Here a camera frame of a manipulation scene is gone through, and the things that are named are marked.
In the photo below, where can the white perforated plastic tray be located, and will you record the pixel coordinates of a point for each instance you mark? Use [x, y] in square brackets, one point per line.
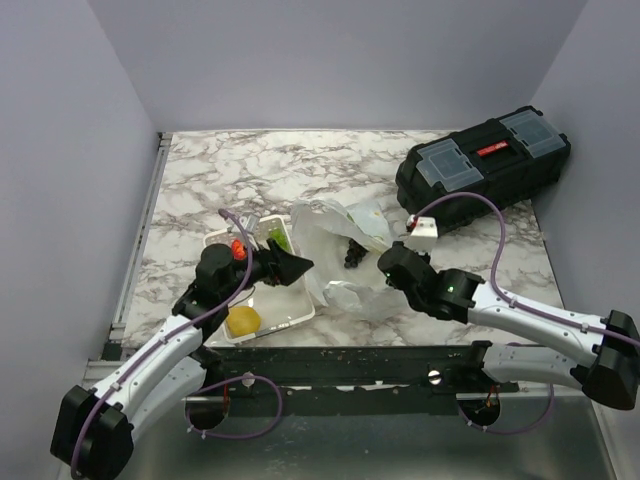
[280, 307]

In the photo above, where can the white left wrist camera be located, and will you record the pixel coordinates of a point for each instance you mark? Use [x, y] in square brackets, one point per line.
[249, 224]

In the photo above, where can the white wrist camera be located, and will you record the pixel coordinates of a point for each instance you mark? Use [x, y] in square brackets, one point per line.
[422, 234]
[249, 224]

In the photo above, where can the yellow fake pear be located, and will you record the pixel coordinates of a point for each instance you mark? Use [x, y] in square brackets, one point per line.
[243, 320]

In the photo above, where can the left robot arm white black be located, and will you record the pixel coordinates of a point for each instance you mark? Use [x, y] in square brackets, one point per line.
[96, 428]

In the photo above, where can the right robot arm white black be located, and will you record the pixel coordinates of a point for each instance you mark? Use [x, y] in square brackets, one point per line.
[597, 355]

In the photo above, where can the dark fake grapes green leaf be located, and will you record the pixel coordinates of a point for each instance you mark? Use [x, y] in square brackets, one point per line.
[354, 255]

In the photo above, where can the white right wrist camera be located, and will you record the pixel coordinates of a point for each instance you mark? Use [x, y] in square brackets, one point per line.
[422, 234]

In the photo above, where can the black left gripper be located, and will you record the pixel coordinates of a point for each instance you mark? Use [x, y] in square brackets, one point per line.
[279, 266]

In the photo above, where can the red fake apple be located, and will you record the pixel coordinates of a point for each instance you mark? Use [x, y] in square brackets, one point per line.
[239, 250]

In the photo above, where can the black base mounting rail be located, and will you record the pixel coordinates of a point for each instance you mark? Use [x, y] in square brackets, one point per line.
[311, 381]

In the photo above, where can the white plastic bag lemon print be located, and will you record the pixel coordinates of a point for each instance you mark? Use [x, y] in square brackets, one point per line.
[321, 229]

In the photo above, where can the black toolbox clear lids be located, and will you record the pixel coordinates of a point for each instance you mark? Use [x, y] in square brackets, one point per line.
[506, 159]

